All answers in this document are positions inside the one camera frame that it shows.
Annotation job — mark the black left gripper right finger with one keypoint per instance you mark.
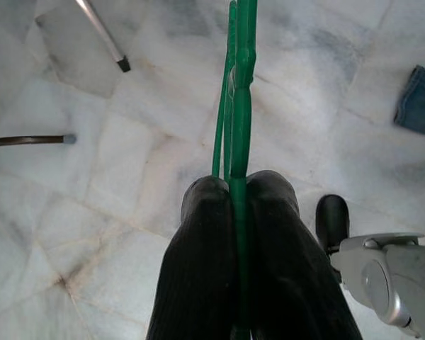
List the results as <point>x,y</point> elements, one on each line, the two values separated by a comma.
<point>290,265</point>

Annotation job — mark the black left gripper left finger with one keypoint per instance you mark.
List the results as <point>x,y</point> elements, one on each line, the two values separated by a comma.
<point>195,265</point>

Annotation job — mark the green plastic hanger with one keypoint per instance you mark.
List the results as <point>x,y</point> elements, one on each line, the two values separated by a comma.
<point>242,141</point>

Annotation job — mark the blue denim jeans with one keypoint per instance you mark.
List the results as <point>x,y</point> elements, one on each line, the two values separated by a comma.
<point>418,102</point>

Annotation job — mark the black robot left foot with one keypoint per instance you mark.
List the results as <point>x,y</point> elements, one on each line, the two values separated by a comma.
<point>333,219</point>

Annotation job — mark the silver tripod rack stand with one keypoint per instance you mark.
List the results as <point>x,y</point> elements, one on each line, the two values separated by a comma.
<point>100,32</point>

